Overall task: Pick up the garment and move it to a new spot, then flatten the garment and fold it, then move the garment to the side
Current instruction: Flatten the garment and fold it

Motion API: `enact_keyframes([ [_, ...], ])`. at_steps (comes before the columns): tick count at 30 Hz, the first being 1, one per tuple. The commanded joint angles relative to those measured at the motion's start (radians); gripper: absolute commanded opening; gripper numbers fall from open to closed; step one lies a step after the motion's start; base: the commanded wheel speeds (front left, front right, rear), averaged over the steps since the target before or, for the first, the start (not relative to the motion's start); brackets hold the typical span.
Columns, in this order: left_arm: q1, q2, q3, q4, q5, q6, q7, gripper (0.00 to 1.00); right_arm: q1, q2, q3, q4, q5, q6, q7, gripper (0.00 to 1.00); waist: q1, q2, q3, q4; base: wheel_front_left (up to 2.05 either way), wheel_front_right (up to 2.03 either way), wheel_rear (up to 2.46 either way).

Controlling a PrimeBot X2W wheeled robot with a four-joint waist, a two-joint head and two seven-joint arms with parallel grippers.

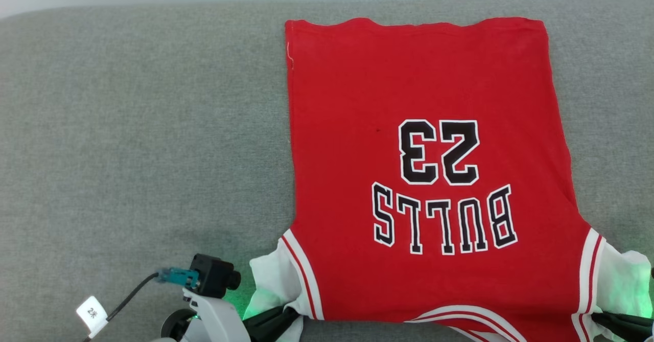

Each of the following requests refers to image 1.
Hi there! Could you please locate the teal cable connector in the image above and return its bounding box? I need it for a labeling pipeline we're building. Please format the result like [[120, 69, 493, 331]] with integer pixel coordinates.
[[157, 267, 200, 288]]

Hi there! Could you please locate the white cable label tag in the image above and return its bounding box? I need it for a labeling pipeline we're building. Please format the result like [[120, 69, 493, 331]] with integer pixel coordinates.
[[76, 295, 109, 339]]

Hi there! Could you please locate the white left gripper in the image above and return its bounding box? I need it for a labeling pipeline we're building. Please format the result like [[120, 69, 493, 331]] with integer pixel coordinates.
[[152, 287, 304, 342]]

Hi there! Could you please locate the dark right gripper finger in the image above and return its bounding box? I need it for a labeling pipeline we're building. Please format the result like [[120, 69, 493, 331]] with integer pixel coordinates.
[[608, 329, 654, 342], [592, 311, 654, 333]]

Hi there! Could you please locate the thin black cable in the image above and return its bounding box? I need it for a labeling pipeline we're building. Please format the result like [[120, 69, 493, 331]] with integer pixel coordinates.
[[83, 272, 160, 342]]

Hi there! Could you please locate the red Bulls 23 jersey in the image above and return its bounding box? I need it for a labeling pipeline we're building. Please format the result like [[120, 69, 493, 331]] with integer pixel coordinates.
[[243, 17, 653, 342]]

